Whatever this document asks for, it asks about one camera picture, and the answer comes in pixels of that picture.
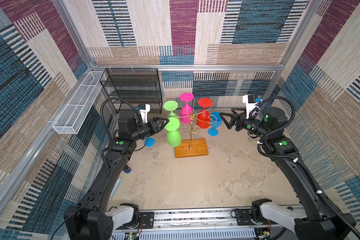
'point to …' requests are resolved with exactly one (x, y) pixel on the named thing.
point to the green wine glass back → (171, 105)
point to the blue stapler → (127, 169)
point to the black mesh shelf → (138, 85)
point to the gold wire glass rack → (193, 128)
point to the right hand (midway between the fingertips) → (226, 114)
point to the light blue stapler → (116, 186)
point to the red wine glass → (203, 118)
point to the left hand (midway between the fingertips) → (167, 120)
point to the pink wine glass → (187, 112)
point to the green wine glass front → (174, 137)
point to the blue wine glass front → (150, 142)
